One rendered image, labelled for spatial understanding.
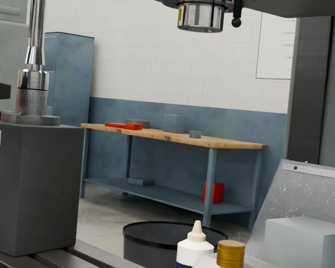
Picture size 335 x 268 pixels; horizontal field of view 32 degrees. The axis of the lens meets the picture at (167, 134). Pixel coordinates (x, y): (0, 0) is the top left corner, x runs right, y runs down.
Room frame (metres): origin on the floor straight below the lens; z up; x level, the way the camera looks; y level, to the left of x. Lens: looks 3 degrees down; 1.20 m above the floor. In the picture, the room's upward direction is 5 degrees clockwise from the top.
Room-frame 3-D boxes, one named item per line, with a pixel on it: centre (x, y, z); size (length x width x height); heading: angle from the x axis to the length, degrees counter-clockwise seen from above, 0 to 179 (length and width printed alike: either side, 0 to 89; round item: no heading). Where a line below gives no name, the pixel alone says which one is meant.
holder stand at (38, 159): (0.93, 0.25, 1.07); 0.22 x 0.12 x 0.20; 53
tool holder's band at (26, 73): (0.90, 0.21, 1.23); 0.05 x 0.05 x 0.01
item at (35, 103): (0.90, 0.21, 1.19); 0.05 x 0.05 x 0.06
